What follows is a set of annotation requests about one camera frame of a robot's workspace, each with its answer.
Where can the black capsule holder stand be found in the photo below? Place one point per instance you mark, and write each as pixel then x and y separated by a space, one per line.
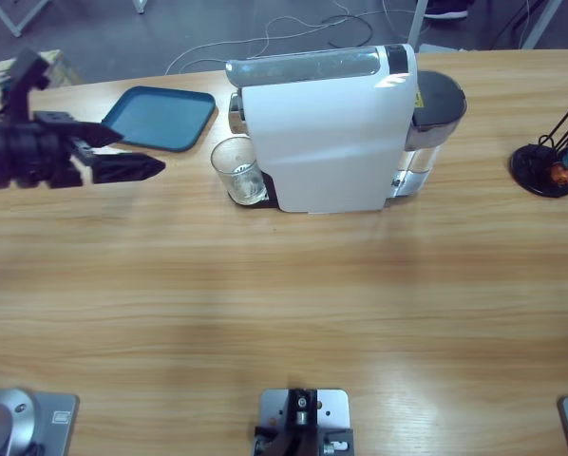
pixel 535 171

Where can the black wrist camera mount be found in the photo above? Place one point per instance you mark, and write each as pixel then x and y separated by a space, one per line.
pixel 25 71

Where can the white capsule coffee machine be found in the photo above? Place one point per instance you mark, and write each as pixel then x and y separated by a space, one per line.
pixel 322 142

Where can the orange coffee capsule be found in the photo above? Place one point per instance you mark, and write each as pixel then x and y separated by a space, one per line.
pixel 561 173

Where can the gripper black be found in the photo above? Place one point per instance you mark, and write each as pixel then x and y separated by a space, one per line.
pixel 27 157

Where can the black drip tray metal grid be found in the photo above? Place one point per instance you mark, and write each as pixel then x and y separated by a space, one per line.
pixel 269 197

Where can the white block with dark post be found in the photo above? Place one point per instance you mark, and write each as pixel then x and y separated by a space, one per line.
pixel 331 408

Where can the wooden crate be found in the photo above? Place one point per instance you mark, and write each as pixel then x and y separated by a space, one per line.
pixel 61 71

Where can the white metal frame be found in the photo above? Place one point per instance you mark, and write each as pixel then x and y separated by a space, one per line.
pixel 15 26

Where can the clear water tank black lid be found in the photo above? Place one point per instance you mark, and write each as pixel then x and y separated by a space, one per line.
pixel 431 95

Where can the dark shoe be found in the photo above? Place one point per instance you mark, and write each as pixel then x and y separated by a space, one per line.
pixel 448 8

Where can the clear drinking glass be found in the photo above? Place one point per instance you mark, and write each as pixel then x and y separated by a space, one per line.
pixel 236 171

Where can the grey coffee machine lever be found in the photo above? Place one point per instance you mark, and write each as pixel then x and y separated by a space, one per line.
pixel 303 69

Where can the white metal table leg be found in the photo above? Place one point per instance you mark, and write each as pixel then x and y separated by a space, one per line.
pixel 540 26
pixel 418 24

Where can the blue plastic tray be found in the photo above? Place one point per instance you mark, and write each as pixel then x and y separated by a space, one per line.
pixel 165 119

